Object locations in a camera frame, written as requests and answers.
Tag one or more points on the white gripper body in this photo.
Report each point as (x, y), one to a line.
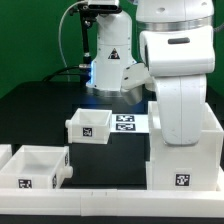
(181, 103)

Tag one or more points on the large white drawer box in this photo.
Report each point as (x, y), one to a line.
(193, 168)

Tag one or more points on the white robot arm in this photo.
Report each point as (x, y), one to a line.
(175, 42)

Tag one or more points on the small white drawer with knob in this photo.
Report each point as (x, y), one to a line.
(89, 126)

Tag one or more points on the paper sheet with fiducial markers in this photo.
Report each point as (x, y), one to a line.
(129, 123)

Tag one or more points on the white front fence bar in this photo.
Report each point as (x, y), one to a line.
(90, 202)

